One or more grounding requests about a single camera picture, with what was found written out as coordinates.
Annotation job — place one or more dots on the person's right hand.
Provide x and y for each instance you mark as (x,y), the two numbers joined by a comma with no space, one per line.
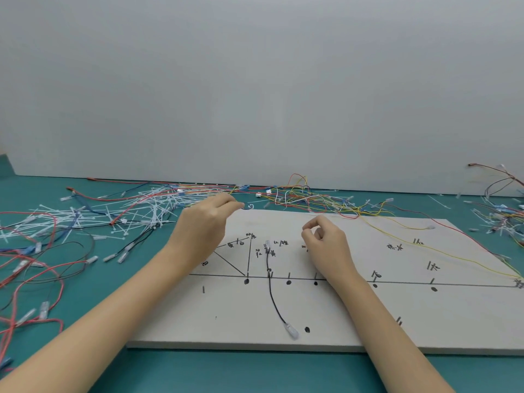
(329,249)

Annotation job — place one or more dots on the person's left hand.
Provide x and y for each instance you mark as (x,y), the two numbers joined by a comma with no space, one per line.
(200,229)

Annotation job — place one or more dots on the person's left thumb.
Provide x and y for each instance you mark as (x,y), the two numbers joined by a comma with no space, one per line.
(234,210)

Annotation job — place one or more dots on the person's right thumb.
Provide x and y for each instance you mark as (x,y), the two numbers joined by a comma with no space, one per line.
(311,236)

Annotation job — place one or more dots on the person's right forearm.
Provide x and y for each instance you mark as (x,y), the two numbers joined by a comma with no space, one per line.
(389,335)

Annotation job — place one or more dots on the person's left forearm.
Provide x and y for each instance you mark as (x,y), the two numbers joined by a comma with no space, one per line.
(102,327)

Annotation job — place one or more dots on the white marked wiring board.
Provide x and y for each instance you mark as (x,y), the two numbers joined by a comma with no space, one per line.
(339,315)

